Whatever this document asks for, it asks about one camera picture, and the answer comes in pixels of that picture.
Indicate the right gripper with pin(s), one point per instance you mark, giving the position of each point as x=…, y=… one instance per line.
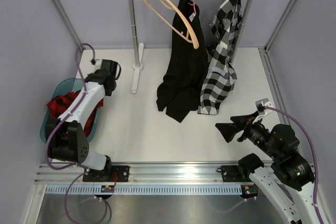
x=229, y=130

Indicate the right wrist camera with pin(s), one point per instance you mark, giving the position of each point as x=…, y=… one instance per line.
x=262, y=110

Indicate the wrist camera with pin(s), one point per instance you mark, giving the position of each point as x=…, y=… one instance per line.
x=262, y=110
x=96, y=63

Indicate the white black plaid shirt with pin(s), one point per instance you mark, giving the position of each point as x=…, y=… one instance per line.
x=221, y=76

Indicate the red black plaid shirt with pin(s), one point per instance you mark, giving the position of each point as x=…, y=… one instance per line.
x=59, y=104

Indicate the white cable duct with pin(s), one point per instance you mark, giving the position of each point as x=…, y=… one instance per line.
x=145, y=189

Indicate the right aluminium frame post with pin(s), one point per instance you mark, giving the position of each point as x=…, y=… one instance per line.
x=279, y=25

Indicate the left aluminium frame post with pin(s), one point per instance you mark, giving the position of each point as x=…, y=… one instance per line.
x=67, y=23

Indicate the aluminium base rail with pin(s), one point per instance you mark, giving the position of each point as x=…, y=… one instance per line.
x=153, y=173

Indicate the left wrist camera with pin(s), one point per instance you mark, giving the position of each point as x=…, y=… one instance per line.
x=96, y=63

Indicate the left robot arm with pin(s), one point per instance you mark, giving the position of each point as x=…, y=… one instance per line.
x=66, y=138

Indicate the aluminium frame post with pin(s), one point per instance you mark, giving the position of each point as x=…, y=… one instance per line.
x=279, y=25
x=67, y=23

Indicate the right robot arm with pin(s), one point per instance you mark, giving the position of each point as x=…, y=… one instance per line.
x=300, y=203

